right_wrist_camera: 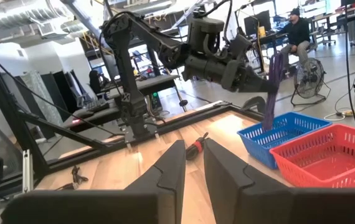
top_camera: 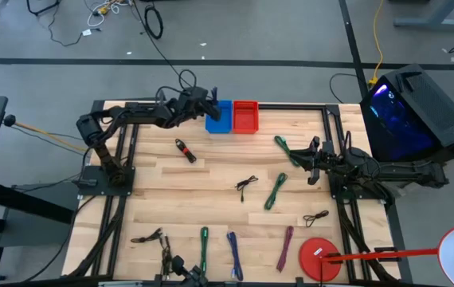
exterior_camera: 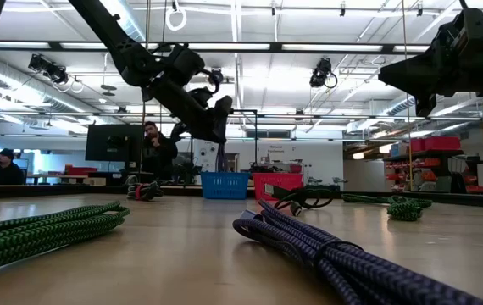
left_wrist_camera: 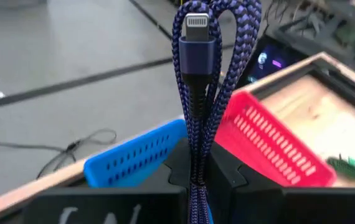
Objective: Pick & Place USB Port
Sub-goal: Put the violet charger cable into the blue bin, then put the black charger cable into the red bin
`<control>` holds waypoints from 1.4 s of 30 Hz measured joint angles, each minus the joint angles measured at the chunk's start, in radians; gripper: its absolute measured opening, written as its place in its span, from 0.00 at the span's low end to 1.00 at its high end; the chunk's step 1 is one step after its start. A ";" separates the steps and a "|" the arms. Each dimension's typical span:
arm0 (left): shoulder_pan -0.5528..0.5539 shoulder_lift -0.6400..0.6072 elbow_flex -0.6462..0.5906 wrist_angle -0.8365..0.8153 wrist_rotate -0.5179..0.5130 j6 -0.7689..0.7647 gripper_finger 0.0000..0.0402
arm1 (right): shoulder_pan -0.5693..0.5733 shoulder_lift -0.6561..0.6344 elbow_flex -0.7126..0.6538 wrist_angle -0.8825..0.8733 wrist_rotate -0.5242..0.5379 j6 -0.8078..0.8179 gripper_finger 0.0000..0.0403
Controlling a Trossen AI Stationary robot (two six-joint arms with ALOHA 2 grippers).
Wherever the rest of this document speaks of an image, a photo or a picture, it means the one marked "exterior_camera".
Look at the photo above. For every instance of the black square stand frame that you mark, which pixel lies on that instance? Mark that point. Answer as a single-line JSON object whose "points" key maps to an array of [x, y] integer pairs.
{"points": [[257, 148]]}

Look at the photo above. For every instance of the red plastic basket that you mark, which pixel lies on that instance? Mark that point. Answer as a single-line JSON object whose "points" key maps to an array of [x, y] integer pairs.
{"points": [[284, 181]]}

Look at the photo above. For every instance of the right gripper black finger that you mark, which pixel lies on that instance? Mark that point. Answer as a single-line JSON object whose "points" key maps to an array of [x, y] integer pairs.
{"points": [[427, 103], [411, 76]]}

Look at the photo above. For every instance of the blue plastic basket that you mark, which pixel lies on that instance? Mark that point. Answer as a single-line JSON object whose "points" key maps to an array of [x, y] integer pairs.
{"points": [[224, 185]]}

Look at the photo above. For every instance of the shelf rack with red bins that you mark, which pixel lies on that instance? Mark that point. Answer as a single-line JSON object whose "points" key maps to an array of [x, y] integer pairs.
{"points": [[436, 144]]}

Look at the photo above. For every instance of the red bin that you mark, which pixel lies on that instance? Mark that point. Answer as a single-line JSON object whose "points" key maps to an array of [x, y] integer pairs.
{"points": [[80, 170]]}

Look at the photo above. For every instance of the black ceiling spotlight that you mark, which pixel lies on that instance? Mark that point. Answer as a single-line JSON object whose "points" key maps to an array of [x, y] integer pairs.
{"points": [[51, 70], [216, 76], [322, 72]]}

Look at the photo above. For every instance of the thin vertical pole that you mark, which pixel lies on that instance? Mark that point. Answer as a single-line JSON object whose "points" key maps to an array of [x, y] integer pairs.
{"points": [[144, 127]]}

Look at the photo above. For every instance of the black overhead frame bar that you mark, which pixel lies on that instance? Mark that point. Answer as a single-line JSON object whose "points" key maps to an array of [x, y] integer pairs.
{"points": [[279, 47]]}

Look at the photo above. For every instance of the wooden workbench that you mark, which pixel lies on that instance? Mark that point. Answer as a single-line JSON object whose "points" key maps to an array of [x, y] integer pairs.
{"points": [[93, 181]]}

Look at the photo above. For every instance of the black aluminium table frame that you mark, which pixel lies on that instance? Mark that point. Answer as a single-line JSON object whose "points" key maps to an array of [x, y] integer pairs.
{"points": [[55, 191]]}

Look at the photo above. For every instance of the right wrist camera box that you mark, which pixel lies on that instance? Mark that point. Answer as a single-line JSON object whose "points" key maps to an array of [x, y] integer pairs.
{"points": [[472, 31]]}

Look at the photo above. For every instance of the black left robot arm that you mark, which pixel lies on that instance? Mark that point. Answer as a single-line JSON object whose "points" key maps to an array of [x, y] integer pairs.
{"points": [[114, 34]]}

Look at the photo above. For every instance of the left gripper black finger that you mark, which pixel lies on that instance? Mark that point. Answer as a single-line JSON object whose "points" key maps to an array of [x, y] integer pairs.
{"points": [[209, 131], [223, 111]]}

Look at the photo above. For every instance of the silver ventilation duct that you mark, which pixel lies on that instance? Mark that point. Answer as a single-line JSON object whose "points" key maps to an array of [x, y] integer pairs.
{"points": [[129, 19]]}

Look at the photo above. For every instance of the black monitor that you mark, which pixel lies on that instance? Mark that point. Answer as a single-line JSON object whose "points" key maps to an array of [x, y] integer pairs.
{"points": [[112, 142]]}

